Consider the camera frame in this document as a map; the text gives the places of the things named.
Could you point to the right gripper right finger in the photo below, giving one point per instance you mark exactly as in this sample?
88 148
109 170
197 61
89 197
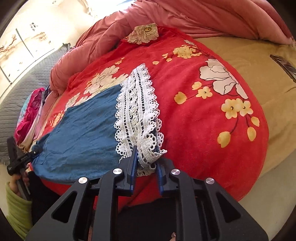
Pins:
204 209

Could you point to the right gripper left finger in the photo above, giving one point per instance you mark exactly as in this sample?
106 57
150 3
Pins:
88 204

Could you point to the blue denim pants lace trim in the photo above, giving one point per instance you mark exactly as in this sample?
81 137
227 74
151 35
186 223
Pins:
97 133

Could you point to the left forearm green sleeve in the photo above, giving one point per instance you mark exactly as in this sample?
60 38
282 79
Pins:
19 213

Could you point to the left hand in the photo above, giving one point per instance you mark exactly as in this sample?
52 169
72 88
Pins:
19 182

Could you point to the pink folded clothes pile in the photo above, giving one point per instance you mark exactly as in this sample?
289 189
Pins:
32 117

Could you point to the grey quilted headboard cushion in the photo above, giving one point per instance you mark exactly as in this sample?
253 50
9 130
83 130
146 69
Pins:
12 104

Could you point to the red floral blanket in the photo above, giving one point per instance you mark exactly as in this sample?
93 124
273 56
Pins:
212 123

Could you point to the tan bed sheet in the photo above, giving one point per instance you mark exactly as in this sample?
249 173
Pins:
271 85

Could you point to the pink quilted comforter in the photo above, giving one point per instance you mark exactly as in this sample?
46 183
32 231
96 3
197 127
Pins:
256 20

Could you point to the floral wall painting panels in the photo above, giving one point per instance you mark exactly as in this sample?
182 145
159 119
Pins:
28 37

